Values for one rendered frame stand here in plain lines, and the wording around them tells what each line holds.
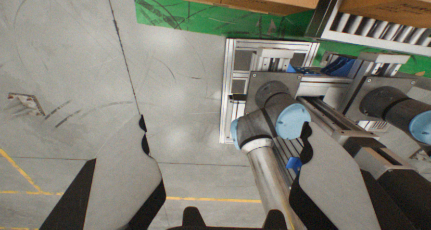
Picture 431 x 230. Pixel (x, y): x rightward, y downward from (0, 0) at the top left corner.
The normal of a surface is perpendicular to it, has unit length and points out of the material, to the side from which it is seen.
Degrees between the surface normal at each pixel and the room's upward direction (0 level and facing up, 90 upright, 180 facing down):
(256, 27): 0
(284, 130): 8
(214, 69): 0
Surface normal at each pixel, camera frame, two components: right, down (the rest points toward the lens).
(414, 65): -0.01, 0.49
